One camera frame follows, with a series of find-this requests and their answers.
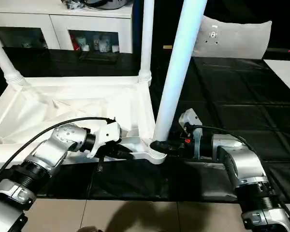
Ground white plastic table top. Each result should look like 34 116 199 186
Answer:
0 75 171 166

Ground white plastic table leg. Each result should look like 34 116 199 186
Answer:
138 0 156 85
0 27 26 87
149 0 208 156

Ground black table mat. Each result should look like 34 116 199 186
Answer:
0 47 290 203

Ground grey cushion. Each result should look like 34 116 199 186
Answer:
192 15 273 60

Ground white flat board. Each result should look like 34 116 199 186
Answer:
264 59 290 98

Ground white glass-door cabinet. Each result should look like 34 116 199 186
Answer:
0 0 135 54

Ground dark items on cabinet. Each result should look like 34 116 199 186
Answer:
62 0 134 11

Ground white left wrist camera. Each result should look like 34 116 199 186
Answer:
86 121 123 160

